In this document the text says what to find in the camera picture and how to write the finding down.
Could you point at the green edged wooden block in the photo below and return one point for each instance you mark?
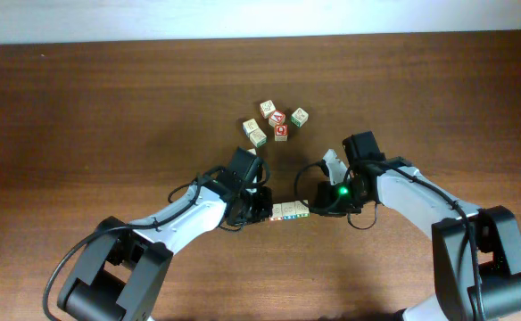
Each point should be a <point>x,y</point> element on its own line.
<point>299,117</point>

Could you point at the green sided wooden block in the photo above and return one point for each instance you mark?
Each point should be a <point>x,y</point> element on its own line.
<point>258,138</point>

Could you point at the top wooden block elephant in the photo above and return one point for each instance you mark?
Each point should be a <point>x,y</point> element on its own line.
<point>267,108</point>

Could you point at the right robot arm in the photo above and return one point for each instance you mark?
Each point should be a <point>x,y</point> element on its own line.
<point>476,250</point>

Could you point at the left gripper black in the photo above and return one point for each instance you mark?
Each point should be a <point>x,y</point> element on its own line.
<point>264,208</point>

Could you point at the red Q wooden block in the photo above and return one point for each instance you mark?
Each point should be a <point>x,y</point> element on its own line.
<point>281,132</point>

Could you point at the blue edged number block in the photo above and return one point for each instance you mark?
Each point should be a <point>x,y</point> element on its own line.
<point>288,210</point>

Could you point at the blue sided wooden block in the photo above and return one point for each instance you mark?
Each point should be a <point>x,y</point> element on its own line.
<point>250,126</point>

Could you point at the red A wooden block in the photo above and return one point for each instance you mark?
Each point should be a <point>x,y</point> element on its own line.
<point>276,118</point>

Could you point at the green number wooden block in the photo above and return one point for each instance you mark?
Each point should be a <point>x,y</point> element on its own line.
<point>301,210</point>

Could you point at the red edged number block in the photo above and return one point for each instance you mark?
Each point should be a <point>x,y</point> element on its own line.
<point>277,213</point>

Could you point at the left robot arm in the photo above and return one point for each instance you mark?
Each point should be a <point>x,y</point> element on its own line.
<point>121,266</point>

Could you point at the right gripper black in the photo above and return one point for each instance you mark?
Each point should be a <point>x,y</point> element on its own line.
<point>324,198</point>

